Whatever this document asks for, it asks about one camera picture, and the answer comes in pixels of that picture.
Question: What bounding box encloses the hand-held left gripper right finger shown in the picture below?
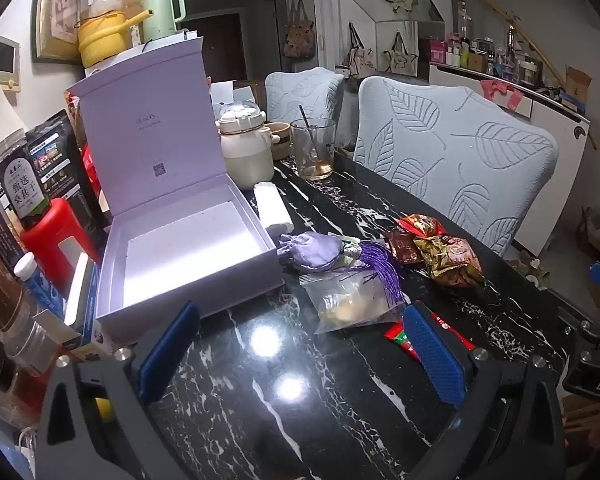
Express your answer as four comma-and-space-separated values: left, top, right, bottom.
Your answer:
402, 301, 566, 480

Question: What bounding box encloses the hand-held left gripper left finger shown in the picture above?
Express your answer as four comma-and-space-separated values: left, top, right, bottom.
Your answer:
32, 301, 203, 480

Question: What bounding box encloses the green gold snack packet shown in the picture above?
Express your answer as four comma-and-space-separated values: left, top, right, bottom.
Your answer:
414, 234, 486, 288

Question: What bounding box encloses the lavender gift box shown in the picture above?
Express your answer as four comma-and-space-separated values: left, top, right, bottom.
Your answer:
67, 37, 285, 346

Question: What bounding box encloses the clear zip bag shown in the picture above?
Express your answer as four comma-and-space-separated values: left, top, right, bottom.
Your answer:
300, 270, 406, 336

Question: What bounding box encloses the brown snack packet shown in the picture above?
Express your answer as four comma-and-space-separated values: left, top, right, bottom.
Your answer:
382, 230, 423, 265

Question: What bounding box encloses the purple tassel sachet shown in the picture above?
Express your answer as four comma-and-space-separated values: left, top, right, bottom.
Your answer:
279, 231, 406, 306

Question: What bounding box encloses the blue white carton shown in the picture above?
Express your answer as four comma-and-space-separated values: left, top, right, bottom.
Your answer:
62, 251, 118, 356

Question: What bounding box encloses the white cabinet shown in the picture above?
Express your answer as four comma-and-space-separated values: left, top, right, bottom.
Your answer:
427, 61, 592, 256

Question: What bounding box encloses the clear plastic jar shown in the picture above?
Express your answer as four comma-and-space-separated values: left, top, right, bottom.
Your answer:
0, 305, 56, 376

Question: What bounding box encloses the blue white bottle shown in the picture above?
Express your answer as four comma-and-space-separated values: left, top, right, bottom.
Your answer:
14, 252, 66, 318

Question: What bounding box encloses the red plastic container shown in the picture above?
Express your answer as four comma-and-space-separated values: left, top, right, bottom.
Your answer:
20, 197, 101, 281

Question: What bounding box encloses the cardboard box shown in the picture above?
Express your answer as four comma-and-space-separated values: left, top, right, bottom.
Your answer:
560, 66, 593, 113

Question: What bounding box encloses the red bag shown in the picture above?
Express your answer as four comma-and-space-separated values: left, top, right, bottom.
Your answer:
80, 142, 106, 211

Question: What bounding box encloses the leaf pattern chair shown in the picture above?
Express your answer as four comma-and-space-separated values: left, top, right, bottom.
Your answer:
352, 76, 560, 258
265, 66, 345, 128

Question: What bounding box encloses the cream ceramic pot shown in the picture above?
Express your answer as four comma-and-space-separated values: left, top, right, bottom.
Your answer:
216, 101, 281, 185

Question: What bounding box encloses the pink cloth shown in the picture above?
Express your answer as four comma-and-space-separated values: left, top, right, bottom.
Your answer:
480, 79, 525, 111

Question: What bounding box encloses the black snack bag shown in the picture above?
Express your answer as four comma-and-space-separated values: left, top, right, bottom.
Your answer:
26, 109, 103, 221

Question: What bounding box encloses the black label jar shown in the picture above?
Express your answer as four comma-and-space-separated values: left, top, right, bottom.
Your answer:
0, 127, 51, 231

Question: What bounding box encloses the brown ceramic bowl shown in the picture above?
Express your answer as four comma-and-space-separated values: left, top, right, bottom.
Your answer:
264, 121, 293, 161

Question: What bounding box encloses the clear glass cup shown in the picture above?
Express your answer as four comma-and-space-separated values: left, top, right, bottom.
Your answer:
290, 118, 337, 181

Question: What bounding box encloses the metal spoon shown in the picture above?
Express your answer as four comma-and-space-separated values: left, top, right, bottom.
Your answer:
299, 105, 331, 171

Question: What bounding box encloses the row of bottles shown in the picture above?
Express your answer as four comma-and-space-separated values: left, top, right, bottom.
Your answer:
430, 0, 543, 85

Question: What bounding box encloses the white box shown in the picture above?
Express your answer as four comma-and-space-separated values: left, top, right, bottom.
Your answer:
211, 80, 258, 121

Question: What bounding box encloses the white paper bag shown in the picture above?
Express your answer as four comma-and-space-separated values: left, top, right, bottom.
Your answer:
0, 66, 28, 166

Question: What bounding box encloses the white tote bag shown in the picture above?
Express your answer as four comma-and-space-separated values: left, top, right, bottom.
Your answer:
382, 30, 420, 77
341, 22, 376, 81

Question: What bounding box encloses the yellow pot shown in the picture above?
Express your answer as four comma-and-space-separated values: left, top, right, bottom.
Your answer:
75, 7, 148, 68

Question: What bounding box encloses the green electric kettle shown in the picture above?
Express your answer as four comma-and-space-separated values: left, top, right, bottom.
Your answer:
140, 0, 187, 43

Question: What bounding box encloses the brown tote bag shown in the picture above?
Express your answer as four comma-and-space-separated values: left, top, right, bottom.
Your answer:
281, 0, 316, 59

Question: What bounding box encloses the framed picture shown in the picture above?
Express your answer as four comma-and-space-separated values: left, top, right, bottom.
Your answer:
31, 0, 83, 65

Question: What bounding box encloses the white wall intercom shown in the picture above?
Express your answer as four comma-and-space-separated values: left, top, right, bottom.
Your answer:
0, 32, 22, 93

